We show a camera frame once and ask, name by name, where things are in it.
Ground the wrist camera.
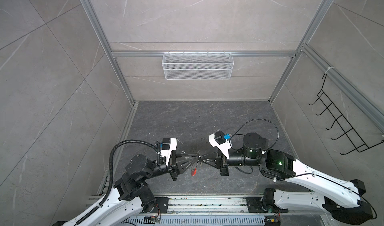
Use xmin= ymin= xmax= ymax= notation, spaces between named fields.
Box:
xmin=157 ymin=138 xmax=177 ymax=166
xmin=209 ymin=131 xmax=232 ymax=159

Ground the left black corrugated cable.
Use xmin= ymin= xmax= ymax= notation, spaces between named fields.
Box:
xmin=74 ymin=139 xmax=160 ymax=225

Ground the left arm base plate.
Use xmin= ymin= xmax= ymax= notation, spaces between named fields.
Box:
xmin=148 ymin=197 xmax=170 ymax=214

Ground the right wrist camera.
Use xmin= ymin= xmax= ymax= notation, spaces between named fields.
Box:
xmin=209 ymin=131 xmax=232 ymax=159

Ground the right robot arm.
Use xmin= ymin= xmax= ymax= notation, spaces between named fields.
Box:
xmin=199 ymin=131 xmax=378 ymax=225

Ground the black wire hook rack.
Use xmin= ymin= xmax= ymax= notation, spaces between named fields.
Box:
xmin=308 ymin=74 xmax=384 ymax=155

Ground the white wire mesh basket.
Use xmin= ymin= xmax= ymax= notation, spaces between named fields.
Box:
xmin=162 ymin=52 xmax=234 ymax=80

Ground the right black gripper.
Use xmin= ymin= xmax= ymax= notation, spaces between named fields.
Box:
xmin=199 ymin=146 xmax=263 ymax=176

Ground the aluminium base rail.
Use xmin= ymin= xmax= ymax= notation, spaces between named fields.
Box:
xmin=120 ymin=195 xmax=327 ymax=226

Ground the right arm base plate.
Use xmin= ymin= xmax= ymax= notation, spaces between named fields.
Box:
xmin=246 ymin=197 xmax=289 ymax=213

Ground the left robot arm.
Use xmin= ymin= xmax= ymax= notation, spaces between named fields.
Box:
xmin=54 ymin=151 xmax=201 ymax=226

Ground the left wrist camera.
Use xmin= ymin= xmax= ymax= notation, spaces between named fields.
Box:
xmin=157 ymin=138 xmax=177 ymax=166

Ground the right black camera cable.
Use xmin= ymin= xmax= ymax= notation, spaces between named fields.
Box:
xmin=230 ymin=118 xmax=280 ymax=151

